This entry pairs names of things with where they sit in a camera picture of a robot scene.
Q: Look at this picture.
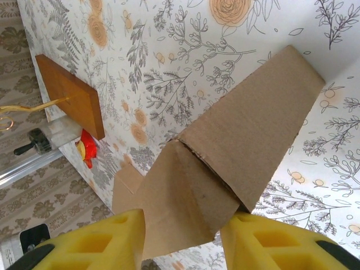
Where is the glass jar black lid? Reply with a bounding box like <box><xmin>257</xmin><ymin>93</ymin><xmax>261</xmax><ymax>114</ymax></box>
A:
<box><xmin>13</xmin><ymin>116</ymin><xmax>83</xmax><ymax>156</ymax></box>

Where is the floral table cover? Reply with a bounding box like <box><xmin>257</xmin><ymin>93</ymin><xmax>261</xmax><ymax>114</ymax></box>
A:
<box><xmin>16</xmin><ymin>0</ymin><xmax>360</xmax><ymax>270</ymax></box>

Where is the red snack packet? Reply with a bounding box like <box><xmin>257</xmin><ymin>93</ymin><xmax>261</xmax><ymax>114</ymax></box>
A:
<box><xmin>74</xmin><ymin>128</ymin><xmax>100</xmax><ymax>169</ymax></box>

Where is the gold wire stand wooden base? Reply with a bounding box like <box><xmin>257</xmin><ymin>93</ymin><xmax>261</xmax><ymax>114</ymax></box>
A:
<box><xmin>0</xmin><ymin>53</ymin><xmax>106</xmax><ymax>141</ymax></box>

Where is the aluminium frame post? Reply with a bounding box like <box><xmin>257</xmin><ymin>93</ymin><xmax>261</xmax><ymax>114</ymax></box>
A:
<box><xmin>0</xmin><ymin>148</ymin><xmax>69</xmax><ymax>190</ymax></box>

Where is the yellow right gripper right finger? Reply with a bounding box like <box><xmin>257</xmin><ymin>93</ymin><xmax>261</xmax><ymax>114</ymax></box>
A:
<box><xmin>220</xmin><ymin>210</ymin><xmax>360</xmax><ymax>270</ymax></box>

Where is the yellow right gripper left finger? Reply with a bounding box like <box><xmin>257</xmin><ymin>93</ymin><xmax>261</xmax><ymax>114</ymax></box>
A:
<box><xmin>30</xmin><ymin>207</ymin><xmax>146</xmax><ymax>270</ymax></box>

